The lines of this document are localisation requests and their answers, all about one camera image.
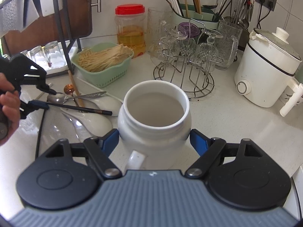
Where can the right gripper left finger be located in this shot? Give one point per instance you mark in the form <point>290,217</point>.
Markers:
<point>99,149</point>

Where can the black chopstick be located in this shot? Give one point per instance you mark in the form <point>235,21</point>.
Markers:
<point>83,109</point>

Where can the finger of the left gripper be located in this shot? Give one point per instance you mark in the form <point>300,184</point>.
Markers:
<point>42,86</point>
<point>31,106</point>

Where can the person's left hand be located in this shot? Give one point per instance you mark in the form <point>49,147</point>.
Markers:
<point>10,101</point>

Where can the green plastic basket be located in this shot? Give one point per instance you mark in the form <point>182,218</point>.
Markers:
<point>103,63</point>

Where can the black metal rack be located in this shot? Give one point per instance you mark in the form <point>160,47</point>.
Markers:
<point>61,28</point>

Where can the brown wooden cutting board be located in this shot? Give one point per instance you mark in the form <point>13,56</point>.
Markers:
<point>47,16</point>

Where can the green chopstick holder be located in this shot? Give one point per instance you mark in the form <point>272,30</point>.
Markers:
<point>205,18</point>

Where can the white electric cooker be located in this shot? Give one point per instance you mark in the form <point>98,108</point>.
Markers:
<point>267,68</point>

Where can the wooden chopstick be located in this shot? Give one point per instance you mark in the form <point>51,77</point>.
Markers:
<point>75,88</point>

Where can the white ceramic soup spoon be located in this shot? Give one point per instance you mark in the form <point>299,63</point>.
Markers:
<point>94,124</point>

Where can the metal wire cup rack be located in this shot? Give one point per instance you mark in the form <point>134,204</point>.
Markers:
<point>186,56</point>

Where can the red lid plastic jar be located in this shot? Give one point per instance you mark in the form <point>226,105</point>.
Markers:
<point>130,27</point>

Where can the silver metal spoon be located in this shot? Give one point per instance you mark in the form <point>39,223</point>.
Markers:
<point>61,98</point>

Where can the copper small spoon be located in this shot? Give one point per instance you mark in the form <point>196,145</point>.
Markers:
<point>69,90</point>

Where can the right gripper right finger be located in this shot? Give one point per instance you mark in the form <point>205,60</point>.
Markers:
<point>208,149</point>

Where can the white ceramic jar mug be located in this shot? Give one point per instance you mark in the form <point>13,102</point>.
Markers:
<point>154,123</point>

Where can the glass pitcher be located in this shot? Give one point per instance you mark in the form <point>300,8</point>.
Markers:
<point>228,45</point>

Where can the white drip tray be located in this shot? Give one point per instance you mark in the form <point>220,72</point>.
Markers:
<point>52,61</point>

